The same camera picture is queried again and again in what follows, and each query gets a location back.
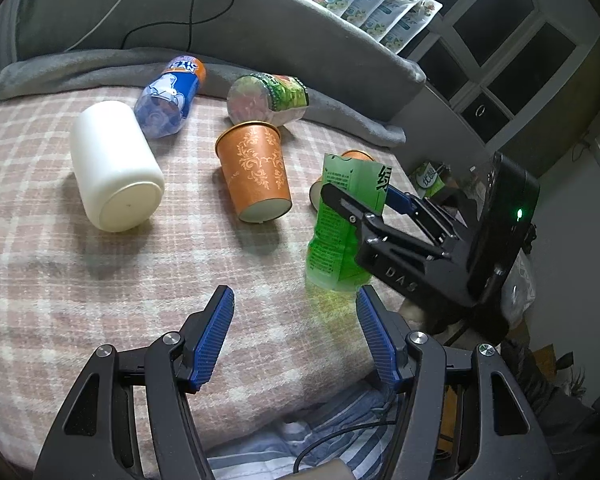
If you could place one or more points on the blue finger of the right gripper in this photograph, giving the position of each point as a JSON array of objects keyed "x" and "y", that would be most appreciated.
[
  {"x": 348, "y": 207},
  {"x": 402, "y": 202}
]

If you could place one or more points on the green paper shopping bag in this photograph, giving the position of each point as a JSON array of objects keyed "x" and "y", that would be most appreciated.
[{"x": 429, "y": 178}]

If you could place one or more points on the blue orange plastic bottle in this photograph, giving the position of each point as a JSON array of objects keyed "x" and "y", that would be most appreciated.
[{"x": 164, "y": 105}]

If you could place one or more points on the pink plaid blanket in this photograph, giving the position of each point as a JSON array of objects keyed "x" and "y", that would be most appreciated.
[{"x": 66, "y": 287}]

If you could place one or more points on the grey sofa backrest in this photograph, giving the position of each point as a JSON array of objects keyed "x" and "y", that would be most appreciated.
[{"x": 288, "y": 37}]

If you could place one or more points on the white plastic cup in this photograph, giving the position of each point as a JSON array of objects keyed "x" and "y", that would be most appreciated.
[{"x": 119, "y": 180}]

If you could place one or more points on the orange patterned paper cup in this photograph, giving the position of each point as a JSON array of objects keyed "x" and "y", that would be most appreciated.
[{"x": 253, "y": 167}]

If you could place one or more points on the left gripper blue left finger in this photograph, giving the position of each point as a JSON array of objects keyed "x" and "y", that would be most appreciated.
[{"x": 204, "y": 339}]

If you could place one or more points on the green tea bottle cup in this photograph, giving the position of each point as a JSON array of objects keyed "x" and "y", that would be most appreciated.
[{"x": 330, "y": 262}]

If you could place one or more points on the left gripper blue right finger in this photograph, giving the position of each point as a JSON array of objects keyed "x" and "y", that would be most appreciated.
[{"x": 385, "y": 333}]

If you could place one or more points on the plain orange paper cup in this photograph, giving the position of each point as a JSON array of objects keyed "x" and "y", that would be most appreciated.
[{"x": 338, "y": 177}]

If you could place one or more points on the blue striped cloth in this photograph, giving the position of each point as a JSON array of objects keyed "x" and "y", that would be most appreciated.
[{"x": 354, "y": 426}]

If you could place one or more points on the grey rolled blanket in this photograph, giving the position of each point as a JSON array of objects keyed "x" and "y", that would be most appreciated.
[{"x": 89, "y": 69}]

